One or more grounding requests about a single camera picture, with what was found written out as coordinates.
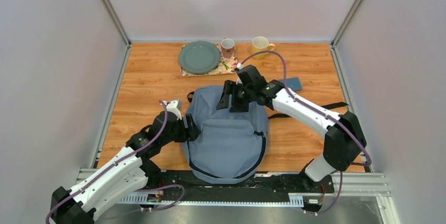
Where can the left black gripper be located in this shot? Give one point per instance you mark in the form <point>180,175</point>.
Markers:
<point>191,133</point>

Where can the aluminium frame rail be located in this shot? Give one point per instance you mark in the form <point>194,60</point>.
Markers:
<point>347,184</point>

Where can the blue fabric backpack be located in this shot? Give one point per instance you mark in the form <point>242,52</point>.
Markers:
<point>231,146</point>

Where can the green ceramic plate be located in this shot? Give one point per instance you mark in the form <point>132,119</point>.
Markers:
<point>199,57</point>

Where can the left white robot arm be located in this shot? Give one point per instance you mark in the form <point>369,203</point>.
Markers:
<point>129,170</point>

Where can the pink patterned mug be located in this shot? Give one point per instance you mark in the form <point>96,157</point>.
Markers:
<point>228,49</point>

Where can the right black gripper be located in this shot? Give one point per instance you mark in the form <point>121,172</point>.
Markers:
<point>230,88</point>

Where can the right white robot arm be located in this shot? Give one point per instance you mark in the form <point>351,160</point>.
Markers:
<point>343,137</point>

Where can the teal wallet notebook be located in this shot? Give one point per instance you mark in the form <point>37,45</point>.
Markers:
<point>292,83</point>

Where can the floral serving tray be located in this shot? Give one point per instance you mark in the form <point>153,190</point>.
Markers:
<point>225,66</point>

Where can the yellow ceramic mug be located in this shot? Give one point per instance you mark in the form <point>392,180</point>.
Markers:
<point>260,43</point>

